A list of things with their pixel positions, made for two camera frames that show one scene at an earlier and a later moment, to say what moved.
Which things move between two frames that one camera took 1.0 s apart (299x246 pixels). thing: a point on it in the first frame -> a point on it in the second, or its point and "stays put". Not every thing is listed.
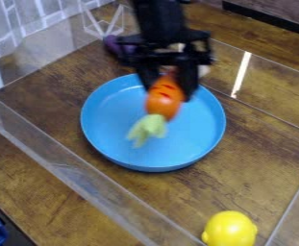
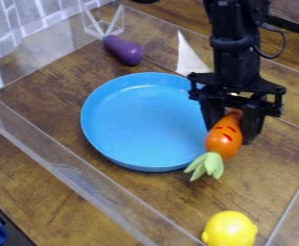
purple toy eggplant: [111, 39] stays put
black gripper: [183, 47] -> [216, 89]
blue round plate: [116, 106] stays put
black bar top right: [266, 17] stays put
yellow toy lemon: [230, 229] stays put
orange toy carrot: [163, 101] -> [222, 143]
